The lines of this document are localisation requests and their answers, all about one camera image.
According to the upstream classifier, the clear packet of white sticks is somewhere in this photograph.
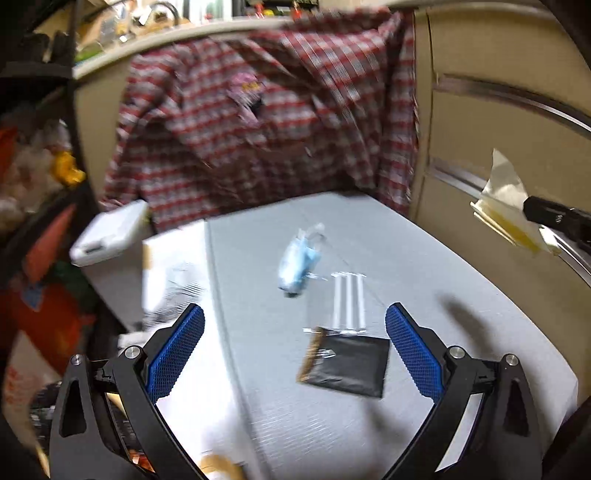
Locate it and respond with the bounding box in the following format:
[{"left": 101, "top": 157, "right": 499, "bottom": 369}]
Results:
[{"left": 302, "top": 271, "right": 370, "bottom": 335}]

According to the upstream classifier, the blue face mask packet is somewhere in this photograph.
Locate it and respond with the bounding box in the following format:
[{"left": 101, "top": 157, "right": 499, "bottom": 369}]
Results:
[{"left": 277, "top": 223, "right": 329, "bottom": 299}]

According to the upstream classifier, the yellow toy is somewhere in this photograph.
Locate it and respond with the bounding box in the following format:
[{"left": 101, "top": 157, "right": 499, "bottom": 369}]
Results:
[{"left": 54, "top": 150, "right": 88, "bottom": 188}]

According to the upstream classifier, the white paper sheet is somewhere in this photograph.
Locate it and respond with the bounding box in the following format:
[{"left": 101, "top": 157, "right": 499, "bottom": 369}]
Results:
[{"left": 141, "top": 219, "right": 218, "bottom": 331}]

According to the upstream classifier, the beige paper wrapper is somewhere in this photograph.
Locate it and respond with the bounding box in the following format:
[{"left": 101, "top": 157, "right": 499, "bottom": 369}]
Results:
[{"left": 470, "top": 148, "right": 563, "bottom": 257}]

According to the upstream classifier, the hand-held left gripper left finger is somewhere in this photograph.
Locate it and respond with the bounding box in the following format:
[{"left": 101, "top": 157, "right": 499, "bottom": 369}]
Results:
[{"left": 48, "top": 304, "right": 206, "bottom": 480}]

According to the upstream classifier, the metal faucet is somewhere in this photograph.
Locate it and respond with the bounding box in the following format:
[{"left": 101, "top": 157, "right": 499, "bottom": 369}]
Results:
[{"left": 150, "top": 1, "right": 179, "bottom": 27}]

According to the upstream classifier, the black foil packet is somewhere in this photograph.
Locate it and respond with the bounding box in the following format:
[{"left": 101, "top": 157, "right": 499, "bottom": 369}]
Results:
[{"left": 295, "top": 327, "right": 391, "bottom": 400}]

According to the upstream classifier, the orange red bag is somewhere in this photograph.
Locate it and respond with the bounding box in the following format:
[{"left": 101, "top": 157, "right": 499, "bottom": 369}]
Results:
[{"left": 0, "top": 203, "right": 100, "bottom": 370}]

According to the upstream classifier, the metal drawer handle rail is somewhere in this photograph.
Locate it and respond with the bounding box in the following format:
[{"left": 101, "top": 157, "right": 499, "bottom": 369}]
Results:
[
  {"left": 436, "top": 74, "right": 591, "bottom": 133},
  {"left": 429, "top": 157, "right": 591, "bottom": 278}
]

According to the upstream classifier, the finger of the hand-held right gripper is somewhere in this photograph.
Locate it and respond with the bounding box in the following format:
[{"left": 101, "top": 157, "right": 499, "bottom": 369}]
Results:
[{"left": 523, "top": 196, "right": 591, "bottom": 243}]

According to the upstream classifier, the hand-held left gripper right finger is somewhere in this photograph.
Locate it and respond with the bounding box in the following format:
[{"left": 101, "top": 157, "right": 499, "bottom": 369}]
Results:
[{"left": 382, "top": 302, "right": 544, "bottom": 480}]

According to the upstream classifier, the white lidded bin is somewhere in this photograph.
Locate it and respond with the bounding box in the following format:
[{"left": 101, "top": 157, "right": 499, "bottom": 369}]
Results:
[{"left": 69, "top": 199, "right": 151, "bottom": 324}]

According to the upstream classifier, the black shelf rack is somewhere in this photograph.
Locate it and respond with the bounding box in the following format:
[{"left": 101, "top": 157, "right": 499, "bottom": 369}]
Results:
[{"left": 0, "top": 28, "right": 100, "bottom": 213}]

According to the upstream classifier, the red plaid shirt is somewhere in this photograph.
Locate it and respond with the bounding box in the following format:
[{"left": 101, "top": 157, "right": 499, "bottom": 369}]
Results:
[{"left": 99, "top": 7, "right": 421, "bottom": 232}]

